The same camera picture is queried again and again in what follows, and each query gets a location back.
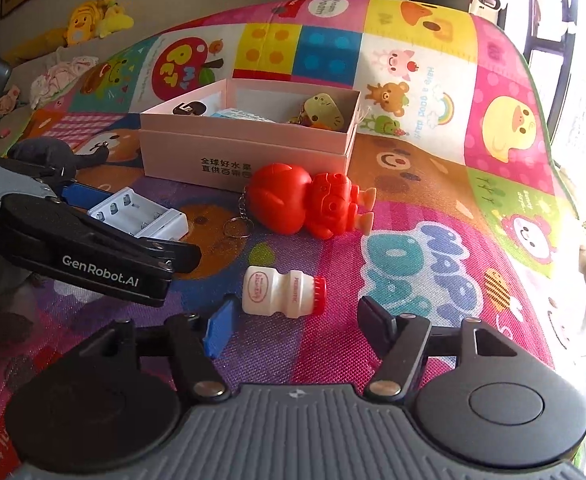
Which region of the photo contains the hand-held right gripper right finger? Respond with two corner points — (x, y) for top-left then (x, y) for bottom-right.
(358, 296), (524, 399)

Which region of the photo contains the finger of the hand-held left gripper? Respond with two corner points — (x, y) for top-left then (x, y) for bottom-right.
(0, 157), (112, 209)
(68, 209), (203, 277)

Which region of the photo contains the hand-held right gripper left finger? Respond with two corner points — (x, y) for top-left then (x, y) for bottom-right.
(96, 294), (237, 399)

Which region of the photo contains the white battery charger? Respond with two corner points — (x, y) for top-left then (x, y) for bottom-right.
(87, 187), (189, 244)

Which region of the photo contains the black plush toy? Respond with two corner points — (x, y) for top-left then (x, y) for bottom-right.
(10, 138), (111, 176)

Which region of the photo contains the small white yogurt bottle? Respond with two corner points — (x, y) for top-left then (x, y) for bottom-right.
(242, 266), (328, 319)

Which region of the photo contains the red plastic figure keychain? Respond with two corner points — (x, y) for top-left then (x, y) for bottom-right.
(223, 162), (378, 242)

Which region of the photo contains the blue white tissue packet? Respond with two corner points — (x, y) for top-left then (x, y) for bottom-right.
(208, 108), (275, 124)

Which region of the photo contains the pink cardboard box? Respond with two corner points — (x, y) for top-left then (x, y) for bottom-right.
(139, 78), (363, 196)

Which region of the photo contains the pale yellow keychain toy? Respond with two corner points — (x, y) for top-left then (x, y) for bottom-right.
(288, 92), (349, 134)

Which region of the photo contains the colourful cartoon play mat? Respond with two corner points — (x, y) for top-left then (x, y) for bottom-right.
(0, 0), (582, 480)

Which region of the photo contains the white pink crumpled cloth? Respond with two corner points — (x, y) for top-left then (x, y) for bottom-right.
(29, 56), (99, 110)

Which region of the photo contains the small pink plush toy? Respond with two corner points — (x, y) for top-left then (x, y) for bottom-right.
(0, 85), (22, 116)

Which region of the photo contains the small black object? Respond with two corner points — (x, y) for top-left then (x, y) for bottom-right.
(172, 100), (207, 117)

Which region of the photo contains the long yellow plush pillow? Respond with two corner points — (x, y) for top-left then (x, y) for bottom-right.
(3, 27), (71, 65)

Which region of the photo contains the beige sofa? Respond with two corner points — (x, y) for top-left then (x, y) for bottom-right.
(0, 22), (184, 116)

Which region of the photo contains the orange striped yellow plush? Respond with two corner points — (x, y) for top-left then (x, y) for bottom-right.
(66, 2), (105, 46)

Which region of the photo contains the pale yellow plush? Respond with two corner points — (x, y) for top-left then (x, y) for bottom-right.
(98, 6), (135, 39)

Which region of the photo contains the window frame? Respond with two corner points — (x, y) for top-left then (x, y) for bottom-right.
(520, 0), (586, 161)

